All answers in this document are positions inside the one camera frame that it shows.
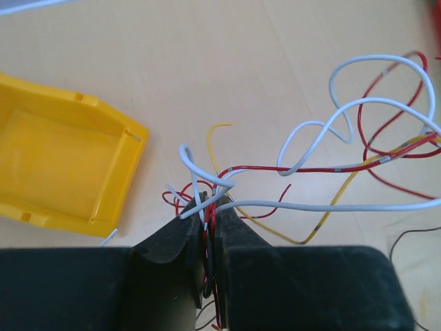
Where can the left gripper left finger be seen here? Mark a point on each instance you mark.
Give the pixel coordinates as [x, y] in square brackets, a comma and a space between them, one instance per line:
[153, 285]

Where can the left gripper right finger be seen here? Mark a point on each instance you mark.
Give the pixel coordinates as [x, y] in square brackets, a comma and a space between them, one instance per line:
[332, 287]

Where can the yellow plastic bin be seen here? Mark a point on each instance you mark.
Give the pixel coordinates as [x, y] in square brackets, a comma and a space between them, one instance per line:
[67, 159]

